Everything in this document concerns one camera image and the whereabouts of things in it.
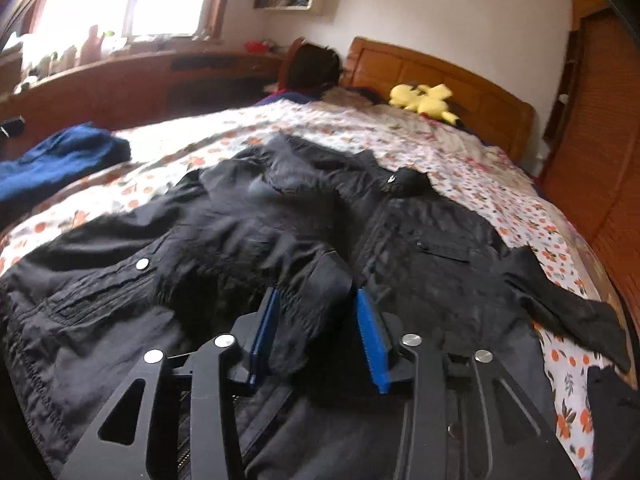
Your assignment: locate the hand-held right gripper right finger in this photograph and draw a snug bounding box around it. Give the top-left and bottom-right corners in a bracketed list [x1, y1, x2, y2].
[352, 287, 583, 480]

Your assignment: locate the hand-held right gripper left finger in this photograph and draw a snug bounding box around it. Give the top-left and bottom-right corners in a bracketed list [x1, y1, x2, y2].
[57, 287, 281, 480]

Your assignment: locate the black jacket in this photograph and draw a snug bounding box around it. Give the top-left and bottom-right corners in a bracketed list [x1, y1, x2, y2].
[0, 132, 633, 480]

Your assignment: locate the orange floral bed sheet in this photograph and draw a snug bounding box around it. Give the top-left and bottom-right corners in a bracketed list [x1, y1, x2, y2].
[0, 97, 621, 461]

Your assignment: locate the beige quilt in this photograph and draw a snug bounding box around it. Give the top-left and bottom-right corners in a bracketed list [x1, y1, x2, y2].
[320, 86, 391, 108]

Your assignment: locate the yellow plush toy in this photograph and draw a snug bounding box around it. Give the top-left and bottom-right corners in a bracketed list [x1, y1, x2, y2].
[389, 82, 458, 125]

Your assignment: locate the dark grey garment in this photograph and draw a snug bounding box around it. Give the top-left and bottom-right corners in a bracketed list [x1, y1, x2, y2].
[586, 366, 640, 467]

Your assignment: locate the black bag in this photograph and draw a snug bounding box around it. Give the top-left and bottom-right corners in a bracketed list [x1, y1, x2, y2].
[287, 40, 343, 95]

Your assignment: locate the blue garment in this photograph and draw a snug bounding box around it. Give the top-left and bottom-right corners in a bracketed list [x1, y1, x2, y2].
[0, 121, 132, 203]

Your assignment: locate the wooden headboard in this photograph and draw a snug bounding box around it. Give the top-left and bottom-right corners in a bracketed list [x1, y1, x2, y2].
[345, 36, 535, 166]

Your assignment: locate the wooden window cabinet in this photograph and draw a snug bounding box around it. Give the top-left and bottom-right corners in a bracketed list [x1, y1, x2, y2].
[0, 50, 287, 161]

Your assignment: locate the wooden wardrobe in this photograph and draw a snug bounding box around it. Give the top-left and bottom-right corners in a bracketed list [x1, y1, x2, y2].
[540, 0, 640, 291]

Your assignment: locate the row of bottles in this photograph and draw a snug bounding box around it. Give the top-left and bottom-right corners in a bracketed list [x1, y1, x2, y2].
[17, 24, 132, 92]

